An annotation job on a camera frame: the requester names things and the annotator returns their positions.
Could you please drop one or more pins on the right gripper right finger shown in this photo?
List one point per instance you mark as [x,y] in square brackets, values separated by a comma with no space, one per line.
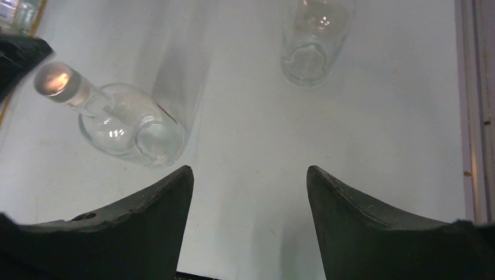
[362,237]

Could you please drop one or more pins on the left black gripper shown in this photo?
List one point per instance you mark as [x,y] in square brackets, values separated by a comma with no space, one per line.
[19,56]

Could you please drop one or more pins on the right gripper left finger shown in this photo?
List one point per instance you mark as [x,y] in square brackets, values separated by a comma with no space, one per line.
[137,237]

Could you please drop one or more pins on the clear bottle frosted cap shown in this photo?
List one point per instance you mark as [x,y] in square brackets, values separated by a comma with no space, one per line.
[118,119]

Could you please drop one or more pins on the long clear glass bottle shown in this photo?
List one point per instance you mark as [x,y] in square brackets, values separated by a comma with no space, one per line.
[19,13]

